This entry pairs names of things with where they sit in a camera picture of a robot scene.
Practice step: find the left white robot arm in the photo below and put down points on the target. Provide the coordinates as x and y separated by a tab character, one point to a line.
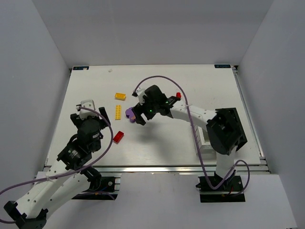
71	174

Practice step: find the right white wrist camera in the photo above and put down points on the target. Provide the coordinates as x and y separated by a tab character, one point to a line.
139	93

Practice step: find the left blue corner label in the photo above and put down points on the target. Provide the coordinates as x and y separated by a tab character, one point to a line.
80	68

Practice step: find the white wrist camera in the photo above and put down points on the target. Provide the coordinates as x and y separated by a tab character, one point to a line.
86	109
139	93

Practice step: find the white slotted container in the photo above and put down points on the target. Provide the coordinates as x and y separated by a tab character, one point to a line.
203	141

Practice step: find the yellow lego brick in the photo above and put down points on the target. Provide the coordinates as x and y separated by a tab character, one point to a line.
120	96

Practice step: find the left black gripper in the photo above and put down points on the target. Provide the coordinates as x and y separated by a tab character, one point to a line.
102	114

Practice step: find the purple butterfly lego block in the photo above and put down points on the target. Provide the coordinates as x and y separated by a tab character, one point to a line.
130	115

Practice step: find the red lego brick centre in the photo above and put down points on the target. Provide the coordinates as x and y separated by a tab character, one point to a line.
118	137

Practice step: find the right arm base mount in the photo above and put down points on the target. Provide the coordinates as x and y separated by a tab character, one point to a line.
230	193

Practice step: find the long yellow lego plate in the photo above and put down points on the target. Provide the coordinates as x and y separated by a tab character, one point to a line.
118	112

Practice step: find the blue corner label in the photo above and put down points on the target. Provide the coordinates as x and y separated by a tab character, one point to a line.
222	66
80	68

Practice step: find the right blue corner label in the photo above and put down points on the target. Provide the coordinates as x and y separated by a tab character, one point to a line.
222	66

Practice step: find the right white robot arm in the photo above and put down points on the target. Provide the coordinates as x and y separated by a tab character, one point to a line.
223	126

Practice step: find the small red lego right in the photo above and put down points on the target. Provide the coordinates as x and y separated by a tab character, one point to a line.
178	94

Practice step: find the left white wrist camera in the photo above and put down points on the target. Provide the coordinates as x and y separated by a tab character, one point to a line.
86	109

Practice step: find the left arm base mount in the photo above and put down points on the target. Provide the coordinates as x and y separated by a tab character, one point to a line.
104	188

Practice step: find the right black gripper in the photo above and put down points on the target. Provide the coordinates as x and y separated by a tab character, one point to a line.
139	113

